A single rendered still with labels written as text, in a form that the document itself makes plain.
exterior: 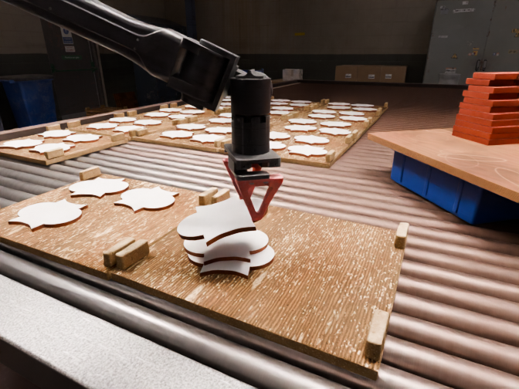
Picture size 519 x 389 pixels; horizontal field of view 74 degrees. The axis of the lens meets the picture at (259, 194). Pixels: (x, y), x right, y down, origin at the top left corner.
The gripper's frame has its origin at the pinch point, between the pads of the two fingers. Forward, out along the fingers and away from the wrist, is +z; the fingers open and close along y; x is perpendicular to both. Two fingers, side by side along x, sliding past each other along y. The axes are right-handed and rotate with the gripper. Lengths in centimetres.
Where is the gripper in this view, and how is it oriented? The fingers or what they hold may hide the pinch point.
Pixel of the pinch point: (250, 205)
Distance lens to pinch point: 55.4
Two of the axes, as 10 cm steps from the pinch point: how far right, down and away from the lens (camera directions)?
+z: -0.1, 9.3, 3.7
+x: 9.6, -0.9, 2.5
